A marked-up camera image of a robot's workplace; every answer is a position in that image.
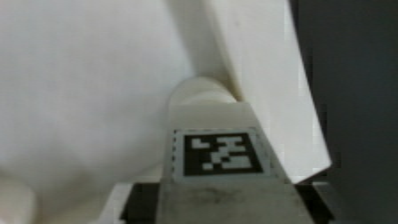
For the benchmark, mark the white square table top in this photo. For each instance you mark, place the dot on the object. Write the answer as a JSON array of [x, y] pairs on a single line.
[[97, 55]]

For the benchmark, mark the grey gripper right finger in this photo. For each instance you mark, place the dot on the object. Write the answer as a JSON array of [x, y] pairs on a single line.
[[323, 200]]

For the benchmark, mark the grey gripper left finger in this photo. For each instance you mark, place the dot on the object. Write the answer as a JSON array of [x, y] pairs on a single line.
[[131, 205]]

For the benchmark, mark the white table leg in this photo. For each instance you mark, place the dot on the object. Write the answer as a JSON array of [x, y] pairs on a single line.
[[225, 185]]

